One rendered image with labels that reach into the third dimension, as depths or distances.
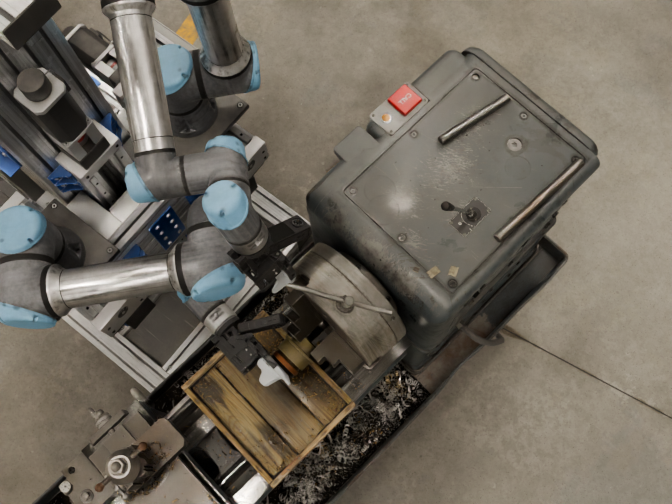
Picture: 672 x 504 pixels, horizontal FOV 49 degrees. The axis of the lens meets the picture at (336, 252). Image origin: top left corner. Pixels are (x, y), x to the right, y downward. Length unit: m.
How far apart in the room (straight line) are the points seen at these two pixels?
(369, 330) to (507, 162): 0.51
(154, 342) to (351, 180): 1.29
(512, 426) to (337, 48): 1.77
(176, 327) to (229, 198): 1.55
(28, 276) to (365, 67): 2.05
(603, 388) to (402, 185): 1.54
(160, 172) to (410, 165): 0.65
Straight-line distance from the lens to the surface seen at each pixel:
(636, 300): 3.14
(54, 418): 3.10
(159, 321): 2.81
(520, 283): 2.46
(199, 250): 1.55
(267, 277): 1.46
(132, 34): 1.41
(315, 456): 2.30
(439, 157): 1.78
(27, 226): 1.71
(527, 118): 1.85
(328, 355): 1.78
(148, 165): 1.37
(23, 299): 1.68
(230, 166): 1.34
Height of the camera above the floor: 2.86
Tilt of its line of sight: 73 degrees down
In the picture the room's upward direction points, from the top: 6 degrees counter-clockwise
